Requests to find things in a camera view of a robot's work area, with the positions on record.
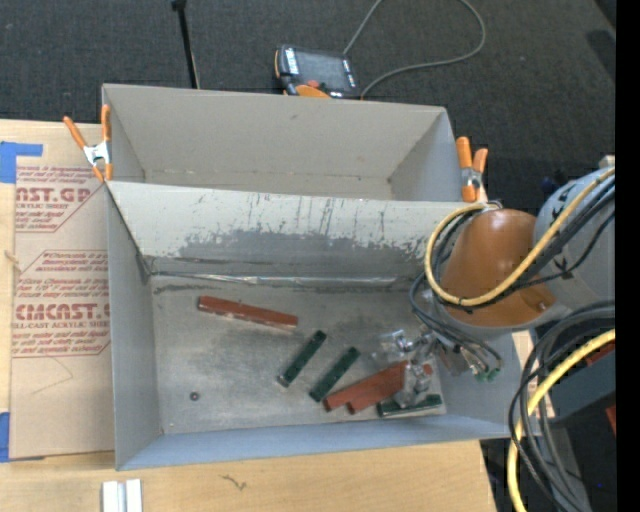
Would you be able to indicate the red-brown flat block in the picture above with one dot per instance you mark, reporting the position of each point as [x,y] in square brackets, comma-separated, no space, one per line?
[370,398]
[247,312]
[367,382]

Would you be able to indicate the dark green flat block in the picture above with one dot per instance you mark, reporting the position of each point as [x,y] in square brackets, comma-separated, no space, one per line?
[302,358]
[425,403]
[335,374]

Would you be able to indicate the brown cardboard board red print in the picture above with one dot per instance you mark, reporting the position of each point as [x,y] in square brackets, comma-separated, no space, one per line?
[60,370]

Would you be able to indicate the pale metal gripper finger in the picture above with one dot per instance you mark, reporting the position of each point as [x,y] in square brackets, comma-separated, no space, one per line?
[400,343]
[414,387]

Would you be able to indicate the grey metal bin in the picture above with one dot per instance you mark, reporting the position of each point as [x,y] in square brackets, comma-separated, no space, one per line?
[280,235]

